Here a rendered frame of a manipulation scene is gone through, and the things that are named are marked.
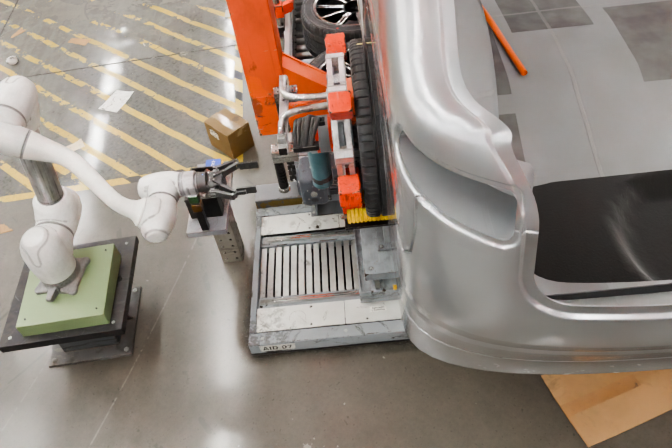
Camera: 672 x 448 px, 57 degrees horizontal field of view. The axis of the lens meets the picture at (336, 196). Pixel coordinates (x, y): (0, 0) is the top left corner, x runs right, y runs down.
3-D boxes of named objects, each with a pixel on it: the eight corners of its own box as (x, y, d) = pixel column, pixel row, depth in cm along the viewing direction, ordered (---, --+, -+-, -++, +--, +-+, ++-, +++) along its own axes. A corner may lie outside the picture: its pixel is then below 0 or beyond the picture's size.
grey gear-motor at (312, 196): (391, 220, 302) (387, 168, 277) (305, 229, 304) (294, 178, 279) (387, 194, 315) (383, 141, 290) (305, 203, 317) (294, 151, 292)
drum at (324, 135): (355, 157, 233) (352, 127, 223) (298, 163, 234) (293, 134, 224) (352, 132, 243) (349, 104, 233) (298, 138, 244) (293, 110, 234)
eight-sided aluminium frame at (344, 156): (362, 232, 233) (349, 119, 194) (345, 234, 233) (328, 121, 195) (353, 138, 271) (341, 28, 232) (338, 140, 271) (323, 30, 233)
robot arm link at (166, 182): (187, 183, 232) (183, 210, 224) (146, 187, 233) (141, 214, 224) (179, 163, 224) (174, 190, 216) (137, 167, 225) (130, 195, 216)
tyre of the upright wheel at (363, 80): (415, 173, 275) (437, 242, 214) (361, 179, 276) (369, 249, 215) (404, 20, 249) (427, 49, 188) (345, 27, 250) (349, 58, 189)
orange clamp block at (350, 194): (361, 187, 216) (363, 206, 210) (338, 189, 217) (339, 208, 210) (359, 173, 211) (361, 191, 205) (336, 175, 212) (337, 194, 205)
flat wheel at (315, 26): (289, 30, 399) (283, -4, 382) (379, -1, 415) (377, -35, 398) (333, 81, 355) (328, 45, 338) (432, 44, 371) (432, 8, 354)
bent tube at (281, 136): (334, 138, 211) (331, 113, 203) (278, 144, 212) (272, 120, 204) (332, 106, 223) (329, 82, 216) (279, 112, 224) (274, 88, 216)
